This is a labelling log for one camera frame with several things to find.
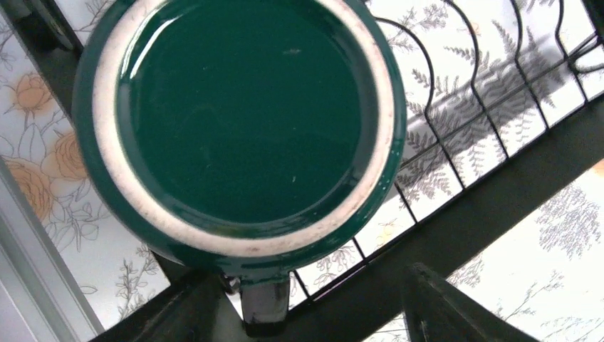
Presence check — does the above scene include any floral tablecloth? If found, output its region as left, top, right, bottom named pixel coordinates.
left=1, top=1, right=603, bottom=328

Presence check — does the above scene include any dark green mug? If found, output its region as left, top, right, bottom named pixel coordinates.
left=72, top=1, right=407, bottom=337

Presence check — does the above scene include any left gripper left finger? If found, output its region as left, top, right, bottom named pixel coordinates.
left=93, top=271, right=251, bottom=342

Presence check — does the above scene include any black wire dish rack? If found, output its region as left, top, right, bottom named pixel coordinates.
left=1, top=1, right=603, bottom=341

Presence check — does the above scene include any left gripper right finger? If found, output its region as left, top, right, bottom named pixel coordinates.
left=402, top=263, right=536, bottom=342

